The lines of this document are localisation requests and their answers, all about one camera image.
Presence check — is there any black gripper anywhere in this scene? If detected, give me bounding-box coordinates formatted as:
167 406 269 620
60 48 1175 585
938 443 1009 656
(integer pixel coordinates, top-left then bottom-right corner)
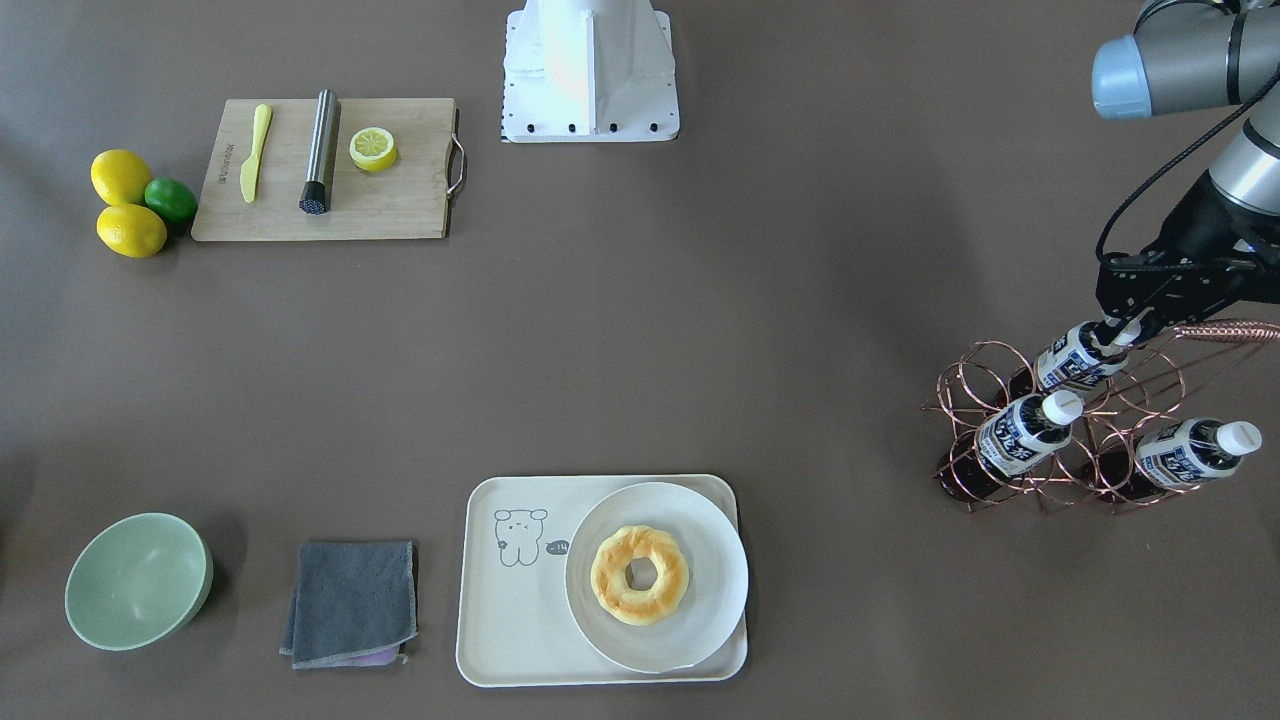
1094 250 1279 346

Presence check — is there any tea bottle picked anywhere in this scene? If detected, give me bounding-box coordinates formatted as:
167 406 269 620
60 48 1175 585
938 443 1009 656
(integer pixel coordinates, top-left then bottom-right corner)
1006 320 1140 401

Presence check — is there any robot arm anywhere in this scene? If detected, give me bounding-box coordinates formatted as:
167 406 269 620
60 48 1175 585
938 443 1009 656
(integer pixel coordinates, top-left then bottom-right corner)
1092 1 1279 345

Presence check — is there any tea bottle end rack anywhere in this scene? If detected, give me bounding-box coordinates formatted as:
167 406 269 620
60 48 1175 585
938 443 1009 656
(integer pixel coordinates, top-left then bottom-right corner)
1089 416 1262 502

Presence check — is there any tea bottle middle rack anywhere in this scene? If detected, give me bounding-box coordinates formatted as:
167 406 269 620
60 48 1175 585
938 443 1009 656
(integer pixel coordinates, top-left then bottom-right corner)
938 389 1084 503

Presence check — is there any cream serving tray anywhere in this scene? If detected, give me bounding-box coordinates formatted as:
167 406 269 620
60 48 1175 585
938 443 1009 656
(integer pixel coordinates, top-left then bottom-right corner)
454 474 748 687

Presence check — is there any white plate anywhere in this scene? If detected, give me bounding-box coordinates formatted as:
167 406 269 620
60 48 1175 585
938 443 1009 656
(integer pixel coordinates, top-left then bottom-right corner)
564 480 749 674

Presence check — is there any glazed donut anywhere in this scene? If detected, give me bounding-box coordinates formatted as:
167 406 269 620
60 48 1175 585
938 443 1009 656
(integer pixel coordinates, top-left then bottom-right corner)
590 525 691 626

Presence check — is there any wooden cutting board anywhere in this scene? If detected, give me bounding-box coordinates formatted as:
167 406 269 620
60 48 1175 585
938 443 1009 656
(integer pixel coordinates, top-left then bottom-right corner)
191 97 465 243

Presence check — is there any half lemon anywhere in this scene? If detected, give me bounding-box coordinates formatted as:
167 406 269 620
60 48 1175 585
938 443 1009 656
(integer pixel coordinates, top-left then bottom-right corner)
348 126 399 173

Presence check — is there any steel muddler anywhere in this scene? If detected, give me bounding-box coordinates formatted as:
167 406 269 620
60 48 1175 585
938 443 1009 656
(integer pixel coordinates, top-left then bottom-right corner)
298 88 340 217

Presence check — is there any grey folded cloth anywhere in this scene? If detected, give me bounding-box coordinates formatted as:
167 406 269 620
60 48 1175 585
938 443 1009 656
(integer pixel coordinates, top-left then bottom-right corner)
279 539 419 670

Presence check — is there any yellow plastic knife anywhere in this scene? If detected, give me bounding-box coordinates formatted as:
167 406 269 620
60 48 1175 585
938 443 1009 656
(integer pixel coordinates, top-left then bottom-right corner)
239 102 274 204

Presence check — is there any green lime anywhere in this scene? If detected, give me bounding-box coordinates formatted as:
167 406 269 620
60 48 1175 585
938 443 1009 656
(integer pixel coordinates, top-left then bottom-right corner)
143 177 198 225

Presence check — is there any yellow lemon near bowl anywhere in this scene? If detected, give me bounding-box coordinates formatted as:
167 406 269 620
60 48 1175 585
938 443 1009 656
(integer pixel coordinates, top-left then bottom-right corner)
96 204 169 258

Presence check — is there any yellow lemon far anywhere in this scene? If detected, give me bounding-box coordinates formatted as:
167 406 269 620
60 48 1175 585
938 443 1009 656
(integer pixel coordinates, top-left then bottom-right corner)
90 149 154 206

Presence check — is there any green bowl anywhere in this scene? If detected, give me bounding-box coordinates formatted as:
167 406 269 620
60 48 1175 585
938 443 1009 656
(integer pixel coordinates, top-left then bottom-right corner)
64 512 214 652

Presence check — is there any copper wire bottle rack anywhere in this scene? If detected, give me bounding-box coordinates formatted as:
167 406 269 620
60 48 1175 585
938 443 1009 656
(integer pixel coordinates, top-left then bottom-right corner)
923 319 1279 514

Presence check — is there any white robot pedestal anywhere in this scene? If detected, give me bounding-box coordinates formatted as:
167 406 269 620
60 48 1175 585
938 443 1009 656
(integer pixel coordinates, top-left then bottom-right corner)
500 1 681 143

